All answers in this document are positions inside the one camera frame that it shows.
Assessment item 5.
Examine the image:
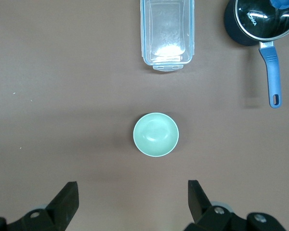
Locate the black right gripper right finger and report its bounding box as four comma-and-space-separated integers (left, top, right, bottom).
183, 180, 288, 231

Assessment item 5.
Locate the dark saucepan with blue handle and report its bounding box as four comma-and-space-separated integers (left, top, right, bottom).
223, 0, 289, 109

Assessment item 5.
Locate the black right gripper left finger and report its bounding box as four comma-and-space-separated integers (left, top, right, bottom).
7, 181, 79, 231

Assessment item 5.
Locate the clear plastic food container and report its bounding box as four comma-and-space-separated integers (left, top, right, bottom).
140, 0, 196, 73

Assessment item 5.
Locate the glass lid with blue knob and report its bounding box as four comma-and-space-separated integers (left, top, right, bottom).
235, 0, 289, 41

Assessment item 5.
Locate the green bowl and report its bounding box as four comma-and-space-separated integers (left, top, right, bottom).
132, 112, 180, 157

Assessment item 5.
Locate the brown table mat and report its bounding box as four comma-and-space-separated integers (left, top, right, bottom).
0, 0, 289, 231

